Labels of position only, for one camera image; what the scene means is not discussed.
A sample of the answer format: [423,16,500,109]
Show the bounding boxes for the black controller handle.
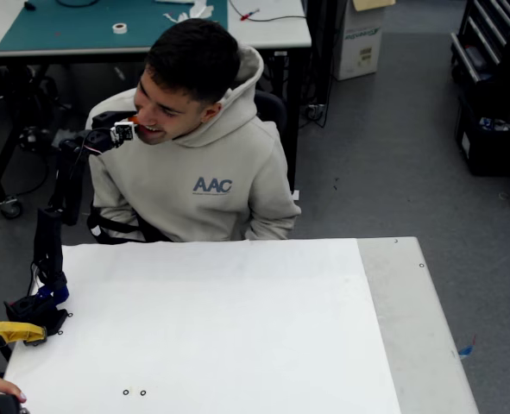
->
[0,393,31,414]

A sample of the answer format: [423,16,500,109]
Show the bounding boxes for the black round device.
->
[19,126,51,153]

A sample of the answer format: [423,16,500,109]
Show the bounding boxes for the green cutting mat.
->
[0,0,230,53]

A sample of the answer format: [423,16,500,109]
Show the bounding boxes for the man in beige hoodie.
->
[85,17,302,242]

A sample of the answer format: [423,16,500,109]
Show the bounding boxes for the white paper scraps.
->
[154,0,216,22]

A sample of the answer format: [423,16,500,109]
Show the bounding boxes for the yellow bar clamp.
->
[0,321,48,363]

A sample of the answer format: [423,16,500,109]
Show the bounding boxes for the white paper sheet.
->
[2,238,402,414]

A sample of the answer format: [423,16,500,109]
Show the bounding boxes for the white cardboard box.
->
[332,0,397,82]

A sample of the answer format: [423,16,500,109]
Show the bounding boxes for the black storage bin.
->
[455,92,510,178]

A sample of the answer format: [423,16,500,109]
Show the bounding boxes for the black tool drawer cabinet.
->
[450,0,510,87]

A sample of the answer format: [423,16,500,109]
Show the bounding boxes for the cable with red probe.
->
[228,0,308,23]

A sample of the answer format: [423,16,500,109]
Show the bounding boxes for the white workbench with black frame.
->
[0,0,314,219]

